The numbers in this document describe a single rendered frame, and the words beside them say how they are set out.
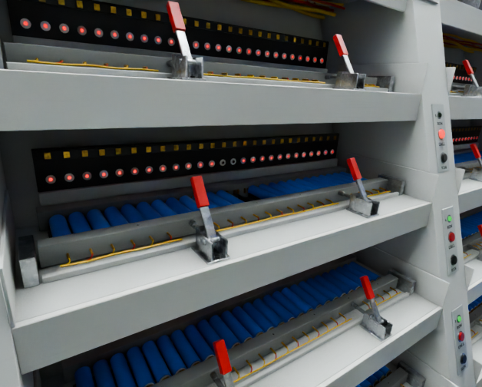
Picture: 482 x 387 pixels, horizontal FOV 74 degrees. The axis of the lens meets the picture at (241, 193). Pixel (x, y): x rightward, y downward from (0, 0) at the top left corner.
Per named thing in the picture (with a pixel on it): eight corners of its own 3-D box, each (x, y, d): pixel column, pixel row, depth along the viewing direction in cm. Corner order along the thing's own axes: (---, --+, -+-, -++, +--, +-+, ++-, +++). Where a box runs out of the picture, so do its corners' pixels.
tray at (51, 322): (426, 226, 57) (440, 175, 54) (21, 375, 25) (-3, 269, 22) (338, 193, 73) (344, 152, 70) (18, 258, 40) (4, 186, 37)
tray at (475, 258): (552, 243, 96) (570, 200, 91) (460, 310, 63) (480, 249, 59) (477, 219, 112) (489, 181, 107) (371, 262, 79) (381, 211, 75)
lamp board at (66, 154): (337, 158, 68) (341, 133, 66) (37, 193, 39) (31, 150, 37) (333, 157, 69) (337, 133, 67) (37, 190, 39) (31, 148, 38)
